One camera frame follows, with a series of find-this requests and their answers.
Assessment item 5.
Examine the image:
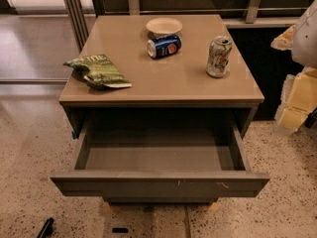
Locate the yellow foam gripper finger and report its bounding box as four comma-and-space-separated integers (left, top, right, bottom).
270, 26, 295, 51
274, 67, 317, 133

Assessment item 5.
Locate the grey top drawer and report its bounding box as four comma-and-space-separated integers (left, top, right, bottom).
50, 121, 270, 199

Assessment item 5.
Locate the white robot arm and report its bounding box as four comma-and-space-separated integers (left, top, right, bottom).
270, 0, 317, 135

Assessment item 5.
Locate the grey drawer cabinet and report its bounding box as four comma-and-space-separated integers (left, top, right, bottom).
58, 14, 265, 206

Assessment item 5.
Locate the silver crushed soda can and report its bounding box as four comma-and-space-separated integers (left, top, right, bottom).
206, 36, 232, 78

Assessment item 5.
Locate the white paper bowl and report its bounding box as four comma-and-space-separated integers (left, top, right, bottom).
146, 17, 182, 36

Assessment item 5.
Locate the blue soda can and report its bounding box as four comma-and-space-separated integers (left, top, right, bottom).
147, 34, 182, 59

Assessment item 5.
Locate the green chip bag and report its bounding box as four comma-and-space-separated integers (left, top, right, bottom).
64, 55, 132, 90

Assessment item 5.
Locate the blue tape piece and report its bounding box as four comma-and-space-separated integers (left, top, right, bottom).
71, 131, 77, 140

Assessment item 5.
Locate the black object on floor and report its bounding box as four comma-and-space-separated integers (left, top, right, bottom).
37, 217, 54, 238

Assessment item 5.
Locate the metal railing frame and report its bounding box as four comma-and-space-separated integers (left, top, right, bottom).
63, 0, 314, 48

